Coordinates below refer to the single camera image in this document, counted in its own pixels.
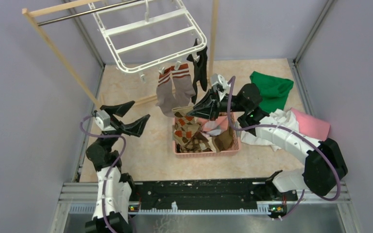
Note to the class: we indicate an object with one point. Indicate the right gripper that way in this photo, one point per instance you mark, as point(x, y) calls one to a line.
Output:
point(209, 107)

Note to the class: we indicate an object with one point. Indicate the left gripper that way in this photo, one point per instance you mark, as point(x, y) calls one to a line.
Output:
point(135, 128)

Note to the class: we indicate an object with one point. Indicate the grey orange striped sock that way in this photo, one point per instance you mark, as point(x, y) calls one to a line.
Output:
point(182, 81)

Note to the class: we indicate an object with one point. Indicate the argyle patterned sock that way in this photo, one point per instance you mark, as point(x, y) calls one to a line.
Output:
point(197, 144)
point(185, 127)

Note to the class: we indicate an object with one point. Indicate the black sock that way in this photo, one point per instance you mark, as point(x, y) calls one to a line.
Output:
point(200, 72)
point(194, 57)

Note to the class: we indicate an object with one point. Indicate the white clip hanger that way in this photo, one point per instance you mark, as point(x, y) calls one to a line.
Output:
point(130, 15)

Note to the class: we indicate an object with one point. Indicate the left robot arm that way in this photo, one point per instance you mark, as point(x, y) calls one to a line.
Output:
point(115, 188)

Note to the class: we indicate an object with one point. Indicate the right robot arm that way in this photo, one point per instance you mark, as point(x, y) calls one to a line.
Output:
point(324, 166)

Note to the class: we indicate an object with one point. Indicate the pink patterned sock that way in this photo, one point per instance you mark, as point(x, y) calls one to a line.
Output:
point(216, 127)

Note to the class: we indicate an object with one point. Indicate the pink plastic basket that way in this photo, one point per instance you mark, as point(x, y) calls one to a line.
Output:
point(232, 151)

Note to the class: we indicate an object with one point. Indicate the brown striped sock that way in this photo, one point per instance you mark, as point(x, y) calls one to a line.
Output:
point(224, 141)

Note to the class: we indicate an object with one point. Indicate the green cloth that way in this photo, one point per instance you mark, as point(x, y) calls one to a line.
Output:
point(273, 90)

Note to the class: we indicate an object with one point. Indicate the white cloth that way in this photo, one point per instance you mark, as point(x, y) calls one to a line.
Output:
point(272, 136)

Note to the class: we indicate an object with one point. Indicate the pink cloth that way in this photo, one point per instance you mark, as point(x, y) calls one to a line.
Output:
point(311, 126)

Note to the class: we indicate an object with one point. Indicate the metal rack rod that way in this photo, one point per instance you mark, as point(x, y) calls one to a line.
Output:
point(87, 12)

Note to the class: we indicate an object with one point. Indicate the wooden drying rack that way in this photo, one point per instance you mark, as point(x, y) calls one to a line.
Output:
point(148, 21)

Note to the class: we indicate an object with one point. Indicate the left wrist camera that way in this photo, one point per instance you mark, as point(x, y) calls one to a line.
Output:
point(103, 120)

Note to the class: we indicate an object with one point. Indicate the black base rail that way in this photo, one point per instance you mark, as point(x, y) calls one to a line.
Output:
point(244, 195)

